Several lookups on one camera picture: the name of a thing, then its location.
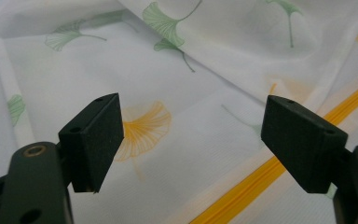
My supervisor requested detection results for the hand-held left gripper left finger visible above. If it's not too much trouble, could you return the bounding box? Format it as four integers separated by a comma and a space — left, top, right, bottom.
58, 92, 126, 194

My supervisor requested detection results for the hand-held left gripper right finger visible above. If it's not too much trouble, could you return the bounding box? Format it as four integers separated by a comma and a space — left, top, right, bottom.
259, 94, 350, 195

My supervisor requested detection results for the white leaf-print mesh laundry bag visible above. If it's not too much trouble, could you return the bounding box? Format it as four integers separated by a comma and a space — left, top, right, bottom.
0, 0, 358, 224

